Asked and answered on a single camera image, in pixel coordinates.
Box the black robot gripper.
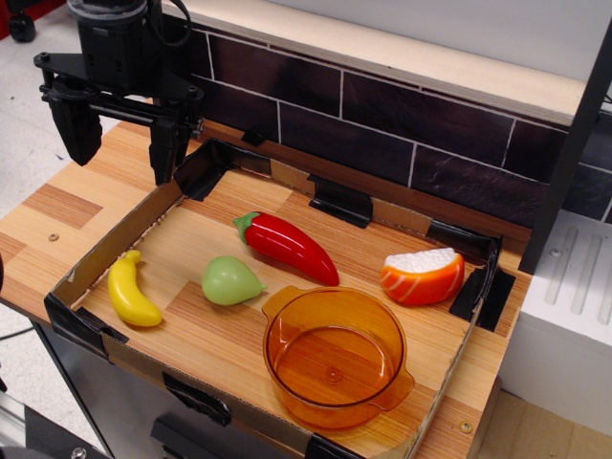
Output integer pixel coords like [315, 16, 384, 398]
[33, 1, 204, 186]

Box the salmon sushi toy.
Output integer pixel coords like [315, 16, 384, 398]
[380, 248, 465, 306]

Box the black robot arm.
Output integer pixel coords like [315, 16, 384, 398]
[33, 1, 204, 185]

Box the cardboard fence with black tape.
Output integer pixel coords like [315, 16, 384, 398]
[45, 140, 514, 458]

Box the orange transparent plastic pot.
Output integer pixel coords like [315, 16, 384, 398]
[262, 287, 415, 429]

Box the yellow toy banana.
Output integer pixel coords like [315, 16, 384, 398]
[108, 250, 163, 327]

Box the red toy chili pepper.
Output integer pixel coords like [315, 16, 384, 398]
[232, 211, 339, 287]

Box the green toy pear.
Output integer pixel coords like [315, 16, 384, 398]
[202, 255, 267, 306]

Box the white ribbed cabinet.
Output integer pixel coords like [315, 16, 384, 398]
[499, 211, 611, 435]

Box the black vertical metal post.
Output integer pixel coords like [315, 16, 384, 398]
[519, 21, 611, 274]

